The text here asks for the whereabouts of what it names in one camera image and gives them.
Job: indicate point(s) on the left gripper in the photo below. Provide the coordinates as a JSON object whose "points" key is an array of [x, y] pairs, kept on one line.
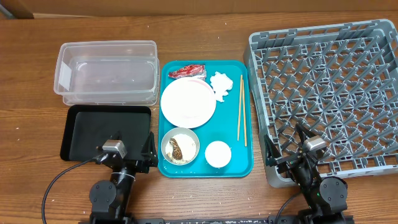
{"points": [[143, 167]]}

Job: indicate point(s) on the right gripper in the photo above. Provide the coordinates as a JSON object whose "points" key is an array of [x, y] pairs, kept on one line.
{"points": [[294, 160]]}

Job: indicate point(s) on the brown food scrap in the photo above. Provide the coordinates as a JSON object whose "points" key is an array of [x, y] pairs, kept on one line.
{"points": [[176, 151]]}

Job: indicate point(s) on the grey bowl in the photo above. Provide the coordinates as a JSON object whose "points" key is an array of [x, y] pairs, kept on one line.
{"points": [[176, 131]]}

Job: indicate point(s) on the white cup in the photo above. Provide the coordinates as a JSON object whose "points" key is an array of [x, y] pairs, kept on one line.
{"points": [[218, 154]]}

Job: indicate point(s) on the white napkin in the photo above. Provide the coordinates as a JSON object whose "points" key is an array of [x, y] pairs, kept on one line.
{"points": [[221, 85]]}

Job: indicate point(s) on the red snack wrapper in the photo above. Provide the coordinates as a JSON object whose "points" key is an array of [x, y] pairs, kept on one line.
{"points": [[193, 70]]}

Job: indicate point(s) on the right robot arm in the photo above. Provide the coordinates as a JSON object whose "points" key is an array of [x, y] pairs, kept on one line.
{"points": [[325, 196]]}

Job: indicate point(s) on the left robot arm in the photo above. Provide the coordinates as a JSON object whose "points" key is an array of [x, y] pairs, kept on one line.
{"points": [[110, 198]]}

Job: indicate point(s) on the grey dishwasher rack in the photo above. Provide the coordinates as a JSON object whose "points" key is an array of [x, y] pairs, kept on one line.
{"points": [[340, 82]]}

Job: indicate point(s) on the black tray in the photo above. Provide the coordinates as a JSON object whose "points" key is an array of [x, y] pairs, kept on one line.
{"points": [[88, 127]]}

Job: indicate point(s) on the pink plate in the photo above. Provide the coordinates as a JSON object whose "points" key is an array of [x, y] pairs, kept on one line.
{"points": [[188, 102]]}

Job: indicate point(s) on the teal serving tray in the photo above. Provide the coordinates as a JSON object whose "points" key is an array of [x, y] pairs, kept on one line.
{"points": [[222, 126]]}

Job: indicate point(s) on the wooden chopstick right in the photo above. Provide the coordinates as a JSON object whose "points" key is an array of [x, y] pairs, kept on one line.
{"points": [[244, 114]]}

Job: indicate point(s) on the wooden chopstick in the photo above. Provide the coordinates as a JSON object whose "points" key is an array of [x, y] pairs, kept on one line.
{"points": [[240, 105], [244, 114]]}

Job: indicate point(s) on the wooden chopstick left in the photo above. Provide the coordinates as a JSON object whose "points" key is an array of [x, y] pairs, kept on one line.
{"points": [[240, 105]]}

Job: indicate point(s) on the clear plastic bin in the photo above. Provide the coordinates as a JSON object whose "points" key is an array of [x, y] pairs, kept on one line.
{"points": [[112, 72]]}

